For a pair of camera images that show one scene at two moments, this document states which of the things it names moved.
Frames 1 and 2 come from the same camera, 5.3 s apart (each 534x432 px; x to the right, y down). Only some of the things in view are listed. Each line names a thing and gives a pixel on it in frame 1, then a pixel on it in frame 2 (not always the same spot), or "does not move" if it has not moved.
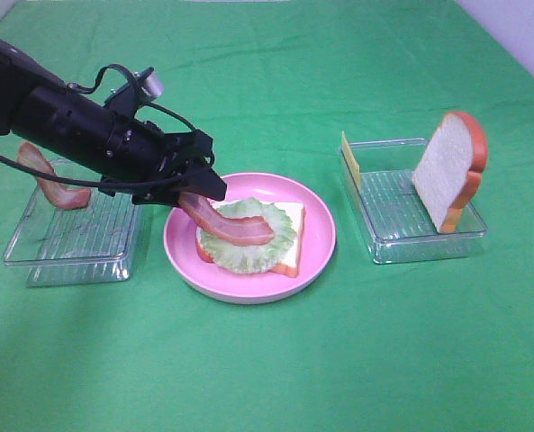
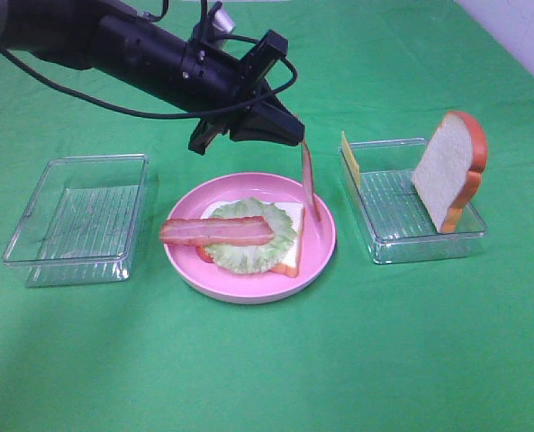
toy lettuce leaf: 251,258 does not move
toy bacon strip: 61,196 → 308,184
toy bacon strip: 223,226 → 203,230
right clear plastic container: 396,222 does not move
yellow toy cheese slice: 351,160 does not move
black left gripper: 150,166 → 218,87
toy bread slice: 447,176 does not move
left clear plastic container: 92,245 does not move
